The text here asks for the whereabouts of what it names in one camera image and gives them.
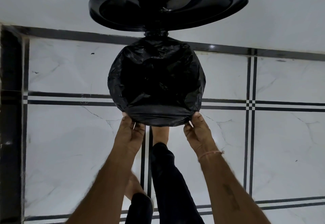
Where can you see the person's left leg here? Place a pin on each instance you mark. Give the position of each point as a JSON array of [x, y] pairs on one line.
[[141, 210]]

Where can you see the person's right thumb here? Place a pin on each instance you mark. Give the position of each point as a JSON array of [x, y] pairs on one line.
[[188, 128]]

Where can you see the person's right foot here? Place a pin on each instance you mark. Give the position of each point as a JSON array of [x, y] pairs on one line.
[[160, 135]]

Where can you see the person's right leg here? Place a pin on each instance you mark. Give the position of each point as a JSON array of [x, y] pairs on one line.
[[172, 185]]

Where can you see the black round bin lid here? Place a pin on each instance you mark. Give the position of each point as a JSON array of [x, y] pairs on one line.
[[167, 5]]

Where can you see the person's left hand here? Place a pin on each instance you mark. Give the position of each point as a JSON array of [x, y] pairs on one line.
[[129, 137]]

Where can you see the person's right forearm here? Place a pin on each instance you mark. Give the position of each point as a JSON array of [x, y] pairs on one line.
[[228, 193]]

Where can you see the person's right hand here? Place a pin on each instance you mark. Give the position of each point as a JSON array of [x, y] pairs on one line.
[[199, 137]]

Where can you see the person's left forearm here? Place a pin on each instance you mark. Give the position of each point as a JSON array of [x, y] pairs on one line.
[[109, 188]]

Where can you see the person's left thumb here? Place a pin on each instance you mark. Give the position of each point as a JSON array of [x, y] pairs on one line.
[[139, 129]]

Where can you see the black plastic garbage bag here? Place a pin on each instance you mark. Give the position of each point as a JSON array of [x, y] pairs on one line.
[[156, 79]]

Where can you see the person's leg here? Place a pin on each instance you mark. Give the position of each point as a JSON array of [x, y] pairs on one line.
[[172, 185], [141, 210]]

